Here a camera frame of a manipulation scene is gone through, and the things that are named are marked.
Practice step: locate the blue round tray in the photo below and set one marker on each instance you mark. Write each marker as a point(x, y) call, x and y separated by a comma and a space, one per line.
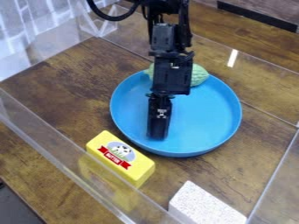
point(206, 116)

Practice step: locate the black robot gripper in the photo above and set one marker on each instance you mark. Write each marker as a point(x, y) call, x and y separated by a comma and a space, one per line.
point(170, 38)

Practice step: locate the white sheer curtain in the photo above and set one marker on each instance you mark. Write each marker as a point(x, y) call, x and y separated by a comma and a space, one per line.
point(38, 28)

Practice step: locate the white speckled foam block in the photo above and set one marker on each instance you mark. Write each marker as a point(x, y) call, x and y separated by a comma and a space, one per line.
point(194, 206)

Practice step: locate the yellow butter block toy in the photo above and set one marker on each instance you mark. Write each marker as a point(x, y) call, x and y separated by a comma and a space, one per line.
point(122, 158)

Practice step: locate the clear acrylic enclosure wall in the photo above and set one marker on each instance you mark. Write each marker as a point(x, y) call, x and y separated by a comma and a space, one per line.
point(55, 108)

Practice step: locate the green bitter gourd toy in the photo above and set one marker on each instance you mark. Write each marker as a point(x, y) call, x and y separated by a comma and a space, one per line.
point(199, 74)

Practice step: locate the black baseboard strip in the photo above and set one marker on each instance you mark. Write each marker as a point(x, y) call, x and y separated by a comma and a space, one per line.
point(279, 23)

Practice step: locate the clear acrylic corner bracket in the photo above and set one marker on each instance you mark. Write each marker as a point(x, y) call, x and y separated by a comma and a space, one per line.
point(99, 23)

